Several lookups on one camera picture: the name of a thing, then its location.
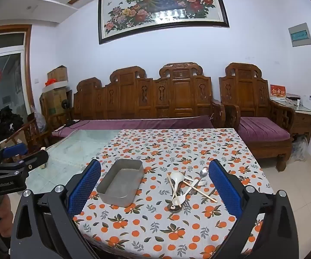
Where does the wooden side table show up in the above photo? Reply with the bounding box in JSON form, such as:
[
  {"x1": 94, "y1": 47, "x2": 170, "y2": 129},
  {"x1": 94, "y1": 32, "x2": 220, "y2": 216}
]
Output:
[{"x1": 270, "y1": 98, "x2": 311, "y2": 143}]

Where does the wooden side chair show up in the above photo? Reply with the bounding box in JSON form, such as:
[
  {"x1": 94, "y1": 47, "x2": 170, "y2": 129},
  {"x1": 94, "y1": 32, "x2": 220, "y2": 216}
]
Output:
[{"x1": 0, "y1": 117, "x2": 49, "y2": 158}]

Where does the clear plastic bag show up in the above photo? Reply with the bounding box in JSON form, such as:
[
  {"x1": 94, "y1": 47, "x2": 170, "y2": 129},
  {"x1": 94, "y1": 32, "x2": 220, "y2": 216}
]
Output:
[{"x1": 32, "y1": 106, "x2": 47, "y2": 134}]

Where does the large cardboard box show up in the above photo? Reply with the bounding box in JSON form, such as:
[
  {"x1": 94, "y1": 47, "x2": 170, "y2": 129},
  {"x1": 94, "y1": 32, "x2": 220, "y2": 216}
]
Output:
[{"x1": 41, "y1": 88, "x2": 70, "y2": 119}]

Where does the purple sofa cushion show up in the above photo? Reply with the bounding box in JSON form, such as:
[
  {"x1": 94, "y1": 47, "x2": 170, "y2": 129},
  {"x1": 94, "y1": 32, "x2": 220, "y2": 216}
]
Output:
[{"x1": 51, "y1": 115, "x2": 215, "y2": 138}]

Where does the rectangular metal tray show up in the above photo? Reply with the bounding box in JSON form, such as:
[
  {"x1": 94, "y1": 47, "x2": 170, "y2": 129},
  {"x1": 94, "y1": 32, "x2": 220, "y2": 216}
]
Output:
[{"x1": 97, "y1": 159, "x2": 144, "y2": 208}]

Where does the small cardboard box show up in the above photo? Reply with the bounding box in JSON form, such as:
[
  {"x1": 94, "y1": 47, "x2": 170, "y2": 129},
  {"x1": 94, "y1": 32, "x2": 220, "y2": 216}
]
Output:
[{"x1": 47, "y1": 65, "x2": 69, "y2": 83}]

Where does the framed peacock flower painting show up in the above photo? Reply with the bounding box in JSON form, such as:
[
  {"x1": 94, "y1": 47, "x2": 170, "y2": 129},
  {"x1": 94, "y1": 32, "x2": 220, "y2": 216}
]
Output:
[{"x1": 98, "y1": 0, "x2": 230, "y2": 45}]

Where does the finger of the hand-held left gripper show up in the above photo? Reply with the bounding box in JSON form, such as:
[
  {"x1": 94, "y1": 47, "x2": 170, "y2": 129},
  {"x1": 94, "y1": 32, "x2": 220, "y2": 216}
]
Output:
[
  {"x1": 10, "y1": 150, "x2": 49, "y2": 174},
  {"x1": 0, "y1": 144, "x2": 28, "y2": 165}
]

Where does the white ceramic spoon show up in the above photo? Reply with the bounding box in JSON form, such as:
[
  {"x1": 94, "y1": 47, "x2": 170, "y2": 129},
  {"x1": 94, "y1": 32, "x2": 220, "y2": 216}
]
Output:
[
  {"x1": 172, "y1": 179, "x2": 199, "y2": 206},
  {"x1": 170, "y1": 171, "x2": 194, "y2": 188}
]

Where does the carved wooden sofa bench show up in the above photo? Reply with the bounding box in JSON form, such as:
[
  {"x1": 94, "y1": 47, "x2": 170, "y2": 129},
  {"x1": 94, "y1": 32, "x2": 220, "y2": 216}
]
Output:
[{"x1": 49, "y1": 62, "x2": 226, "y2": 141}]

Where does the wooden framed glass door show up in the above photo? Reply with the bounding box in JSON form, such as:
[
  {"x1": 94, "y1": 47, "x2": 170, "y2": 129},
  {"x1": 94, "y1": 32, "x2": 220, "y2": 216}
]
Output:
[{"x1": 0, "y1": 24, "x2": 36, "y2": 119}]

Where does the plastic bag under side table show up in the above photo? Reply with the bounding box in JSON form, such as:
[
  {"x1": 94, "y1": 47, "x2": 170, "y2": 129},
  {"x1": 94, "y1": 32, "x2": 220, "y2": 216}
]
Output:
[{"x1": 290, "y1": 136, "x2": 309, "y2": 163}]

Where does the orange fruit print tablecloth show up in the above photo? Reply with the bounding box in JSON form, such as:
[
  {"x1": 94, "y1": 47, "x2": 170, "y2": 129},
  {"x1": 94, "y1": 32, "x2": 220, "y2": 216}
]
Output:
[{"x1": 73, "y1": 128, "x2": 273, "y2": 259}]

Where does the grey wall electrical panel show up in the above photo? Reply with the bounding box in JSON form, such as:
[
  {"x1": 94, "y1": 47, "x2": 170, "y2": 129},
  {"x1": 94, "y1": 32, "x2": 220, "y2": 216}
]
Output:
[{"x1": 288, "y1": 23, "x2": 311, "y2": 47}]

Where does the person's left hand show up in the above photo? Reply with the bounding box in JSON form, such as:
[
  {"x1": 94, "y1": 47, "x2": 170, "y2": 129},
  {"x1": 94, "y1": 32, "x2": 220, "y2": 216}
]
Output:
[{"x1": 0, "y1": 194, "x2": 13, "y2": 223}]

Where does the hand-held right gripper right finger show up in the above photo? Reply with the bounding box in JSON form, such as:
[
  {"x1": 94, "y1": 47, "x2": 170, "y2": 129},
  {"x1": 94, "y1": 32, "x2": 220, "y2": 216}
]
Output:
[{"x1": 208, "y1": 159, "x2": 299, "y2": 259}]

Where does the small black fan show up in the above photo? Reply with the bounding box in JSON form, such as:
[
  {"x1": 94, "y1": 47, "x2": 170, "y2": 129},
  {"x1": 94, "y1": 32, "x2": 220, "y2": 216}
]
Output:
[{"x1": 61, "y1": 99, "x2": 71, "y2": 122}]

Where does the carved wooden armchair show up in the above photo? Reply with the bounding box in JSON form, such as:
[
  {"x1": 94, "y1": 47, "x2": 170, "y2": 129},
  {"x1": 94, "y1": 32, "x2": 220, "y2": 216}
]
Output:
[{"x1": 219, "y1": 63, "x2": 296, "y2": 172}]

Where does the purple armchair cushion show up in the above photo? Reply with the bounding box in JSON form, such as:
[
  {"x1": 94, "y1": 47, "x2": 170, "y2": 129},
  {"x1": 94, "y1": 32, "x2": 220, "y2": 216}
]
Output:
[{"x1": 238, "y1": 117, "x2": 291, "y2": 142}]

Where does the red gift box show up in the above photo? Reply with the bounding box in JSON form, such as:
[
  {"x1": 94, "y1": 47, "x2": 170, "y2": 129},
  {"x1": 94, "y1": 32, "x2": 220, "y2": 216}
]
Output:
[{"x1": 270, "y1": 84, "x2": 287, "y2": 100}]

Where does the dark clothes pile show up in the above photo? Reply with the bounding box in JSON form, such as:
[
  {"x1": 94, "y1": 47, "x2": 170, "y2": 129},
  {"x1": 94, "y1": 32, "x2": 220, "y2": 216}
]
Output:
[{"x1": 0, "y1": 106, "x2": 24, "y2": 144}]

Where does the black cable on sofa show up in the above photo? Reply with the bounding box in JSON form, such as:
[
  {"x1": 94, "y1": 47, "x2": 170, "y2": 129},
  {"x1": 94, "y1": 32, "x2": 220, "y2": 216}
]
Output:
[{"x1": 57, "y1": 119, "x2": 82, "y2": 131}]

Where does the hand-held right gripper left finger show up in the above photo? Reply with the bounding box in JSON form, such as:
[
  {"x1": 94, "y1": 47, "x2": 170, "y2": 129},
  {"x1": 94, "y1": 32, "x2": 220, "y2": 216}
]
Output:
[{"x1": 10, "y1": 159, "x2": 102, "y2": 259}]

